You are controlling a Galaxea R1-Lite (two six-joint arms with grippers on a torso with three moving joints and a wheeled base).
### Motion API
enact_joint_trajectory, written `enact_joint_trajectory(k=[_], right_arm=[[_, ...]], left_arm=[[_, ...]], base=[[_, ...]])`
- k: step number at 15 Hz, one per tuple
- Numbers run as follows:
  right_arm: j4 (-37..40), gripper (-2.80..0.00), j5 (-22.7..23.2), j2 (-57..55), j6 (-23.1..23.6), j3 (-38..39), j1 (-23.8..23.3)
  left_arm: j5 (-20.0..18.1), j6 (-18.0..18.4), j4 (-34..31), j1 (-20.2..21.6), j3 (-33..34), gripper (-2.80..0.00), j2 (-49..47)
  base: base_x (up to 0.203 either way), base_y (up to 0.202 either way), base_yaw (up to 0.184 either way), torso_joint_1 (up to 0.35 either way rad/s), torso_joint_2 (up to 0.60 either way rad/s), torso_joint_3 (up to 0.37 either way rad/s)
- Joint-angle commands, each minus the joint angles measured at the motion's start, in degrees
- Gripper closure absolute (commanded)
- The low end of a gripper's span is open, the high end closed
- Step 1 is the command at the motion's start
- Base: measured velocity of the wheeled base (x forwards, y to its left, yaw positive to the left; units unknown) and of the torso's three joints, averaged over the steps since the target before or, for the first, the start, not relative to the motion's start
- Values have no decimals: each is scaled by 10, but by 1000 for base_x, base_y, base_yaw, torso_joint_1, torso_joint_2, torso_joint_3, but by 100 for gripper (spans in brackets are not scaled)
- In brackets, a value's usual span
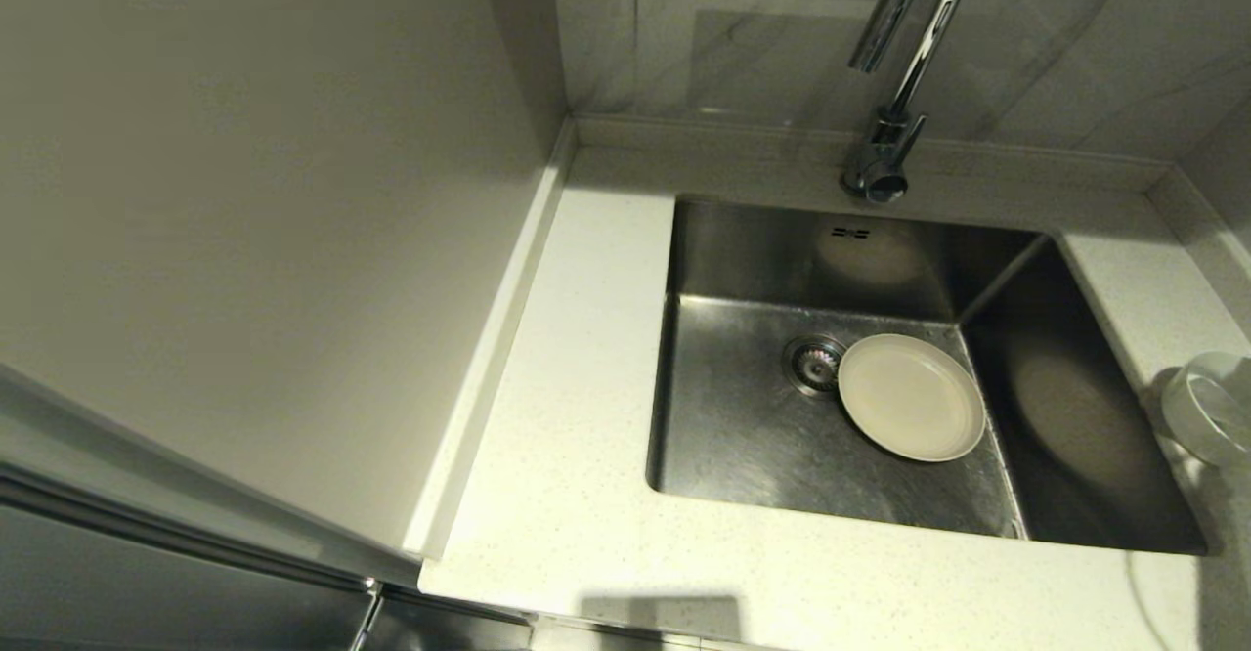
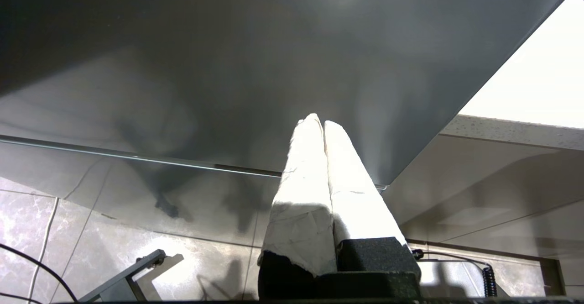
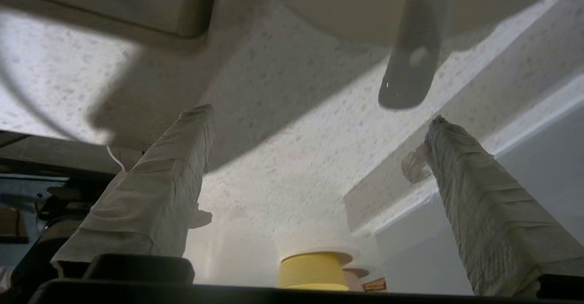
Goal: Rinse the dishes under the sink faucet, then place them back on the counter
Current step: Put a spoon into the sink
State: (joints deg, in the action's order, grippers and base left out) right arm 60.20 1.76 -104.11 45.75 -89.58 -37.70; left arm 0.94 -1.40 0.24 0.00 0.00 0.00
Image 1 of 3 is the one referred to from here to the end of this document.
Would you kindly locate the cream round plate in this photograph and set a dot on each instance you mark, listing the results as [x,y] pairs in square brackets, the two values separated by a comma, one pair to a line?
[914,402]

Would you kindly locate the stainless steel sink basin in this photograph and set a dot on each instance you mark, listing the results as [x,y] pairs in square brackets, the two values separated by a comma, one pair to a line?
[762,446]

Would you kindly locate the round metal drain strainer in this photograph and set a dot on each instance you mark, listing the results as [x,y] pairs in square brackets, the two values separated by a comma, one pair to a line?
[809,366]

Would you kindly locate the chrome gooseneck faucet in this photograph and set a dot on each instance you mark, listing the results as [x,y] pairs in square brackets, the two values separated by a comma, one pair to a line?
[884,157]

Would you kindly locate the grey metal cabinet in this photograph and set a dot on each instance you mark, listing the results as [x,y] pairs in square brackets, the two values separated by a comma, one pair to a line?
[147,573]

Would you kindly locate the white round bowl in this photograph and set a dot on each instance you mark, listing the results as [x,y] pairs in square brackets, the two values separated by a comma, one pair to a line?
[1183,416]

